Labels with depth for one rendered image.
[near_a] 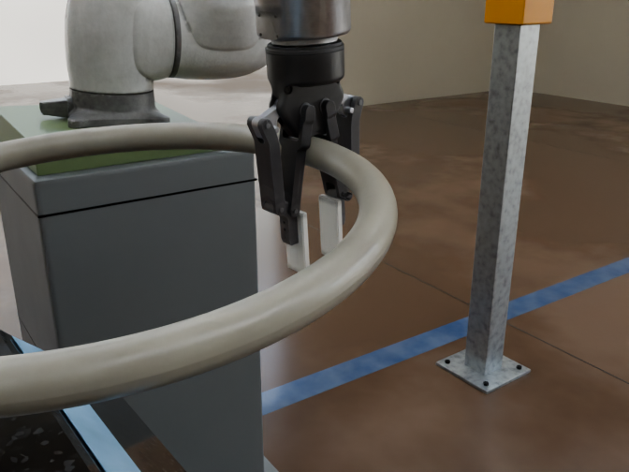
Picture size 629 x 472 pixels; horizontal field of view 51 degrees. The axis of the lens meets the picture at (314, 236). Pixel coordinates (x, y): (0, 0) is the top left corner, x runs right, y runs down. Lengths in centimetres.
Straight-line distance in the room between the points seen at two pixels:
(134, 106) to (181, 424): 63
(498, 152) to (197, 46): 89
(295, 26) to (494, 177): 130
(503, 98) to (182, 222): 94
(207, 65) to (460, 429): 112
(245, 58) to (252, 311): 100
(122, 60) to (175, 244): 34
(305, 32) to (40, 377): 38
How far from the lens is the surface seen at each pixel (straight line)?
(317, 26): 61
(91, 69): 127
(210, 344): 35
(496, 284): 194
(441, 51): 732
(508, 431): 188
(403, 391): 197
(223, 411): 145
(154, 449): 54
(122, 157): 119
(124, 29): 126
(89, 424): 50
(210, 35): 129
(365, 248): 43
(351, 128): 70
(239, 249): 131
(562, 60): 774
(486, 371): 207
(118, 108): 128
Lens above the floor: 108
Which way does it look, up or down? 20 degrees down
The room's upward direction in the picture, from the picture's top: straight up
